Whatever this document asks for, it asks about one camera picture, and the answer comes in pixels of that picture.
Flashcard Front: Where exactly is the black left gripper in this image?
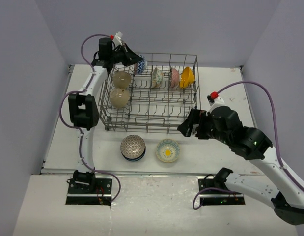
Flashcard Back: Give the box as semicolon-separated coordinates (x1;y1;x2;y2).
109;43;143;67

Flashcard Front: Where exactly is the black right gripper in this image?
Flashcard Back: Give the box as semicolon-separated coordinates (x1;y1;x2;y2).
177;108;231;145

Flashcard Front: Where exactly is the blue zigzag pattern bowl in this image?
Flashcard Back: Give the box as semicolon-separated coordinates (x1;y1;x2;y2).
134;54;147;75

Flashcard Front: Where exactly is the yellow teal flower bowl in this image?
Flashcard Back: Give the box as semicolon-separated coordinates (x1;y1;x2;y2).
155;139;180;163

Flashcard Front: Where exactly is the brown lattice pattern bowl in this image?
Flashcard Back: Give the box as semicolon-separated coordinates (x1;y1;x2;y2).
120;135;145;158

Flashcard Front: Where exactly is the blue white floral bowl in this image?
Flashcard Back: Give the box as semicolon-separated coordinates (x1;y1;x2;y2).
122;153;145;162

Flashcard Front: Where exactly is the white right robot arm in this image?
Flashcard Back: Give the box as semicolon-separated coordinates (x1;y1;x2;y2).
177;106;304;225

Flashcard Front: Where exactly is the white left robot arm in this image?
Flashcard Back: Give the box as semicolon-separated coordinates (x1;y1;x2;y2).
68;33;142;193

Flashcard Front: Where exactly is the beige rear bowl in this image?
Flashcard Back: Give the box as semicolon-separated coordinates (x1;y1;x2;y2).
112;71;132;89

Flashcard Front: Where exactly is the beige bowl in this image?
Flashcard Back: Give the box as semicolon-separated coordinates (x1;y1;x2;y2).
112;71;132;89
109;88;130;109

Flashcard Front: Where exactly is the white green floral bowl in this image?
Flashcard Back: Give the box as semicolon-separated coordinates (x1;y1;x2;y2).
151;68;164;88

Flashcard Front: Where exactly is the beige front bowl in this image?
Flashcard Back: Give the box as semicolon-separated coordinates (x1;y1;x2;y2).
109;88;130;109

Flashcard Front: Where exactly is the pink patterned bowl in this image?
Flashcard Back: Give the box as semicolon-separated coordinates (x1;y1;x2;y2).
169;68;180;88

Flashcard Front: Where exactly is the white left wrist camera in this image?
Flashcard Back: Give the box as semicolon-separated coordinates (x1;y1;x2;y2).
110;32;123;47

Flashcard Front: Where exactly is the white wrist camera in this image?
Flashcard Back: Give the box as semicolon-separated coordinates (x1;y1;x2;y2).
110;32;123;47
207;92;225;113

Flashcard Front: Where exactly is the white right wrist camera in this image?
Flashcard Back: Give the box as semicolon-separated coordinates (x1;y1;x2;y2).
207;92;225;113

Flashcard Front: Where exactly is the grey wire dish rack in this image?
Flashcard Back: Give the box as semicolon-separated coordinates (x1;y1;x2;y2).
98;53;201;133

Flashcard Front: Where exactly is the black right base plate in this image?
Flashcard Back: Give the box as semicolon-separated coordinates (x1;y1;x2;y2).
198;174;246;206

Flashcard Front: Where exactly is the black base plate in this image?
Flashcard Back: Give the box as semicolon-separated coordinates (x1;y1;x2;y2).
65;178;112;206
198;174;246;206

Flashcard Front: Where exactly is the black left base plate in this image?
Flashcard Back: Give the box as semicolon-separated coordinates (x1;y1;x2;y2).
65;178;112;206

